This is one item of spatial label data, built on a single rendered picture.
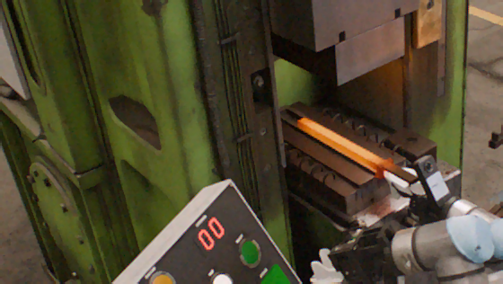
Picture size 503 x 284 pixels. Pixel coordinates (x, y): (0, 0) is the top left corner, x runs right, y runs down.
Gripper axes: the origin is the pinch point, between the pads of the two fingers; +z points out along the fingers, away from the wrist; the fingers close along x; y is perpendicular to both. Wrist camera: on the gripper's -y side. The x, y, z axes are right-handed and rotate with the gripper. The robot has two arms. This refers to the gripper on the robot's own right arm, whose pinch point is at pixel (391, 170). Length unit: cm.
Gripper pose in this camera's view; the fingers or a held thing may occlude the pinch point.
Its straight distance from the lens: 170.1
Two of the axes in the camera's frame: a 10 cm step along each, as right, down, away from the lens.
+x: 7.6, -4.0, 5.1
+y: 0.8, 8.4, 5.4
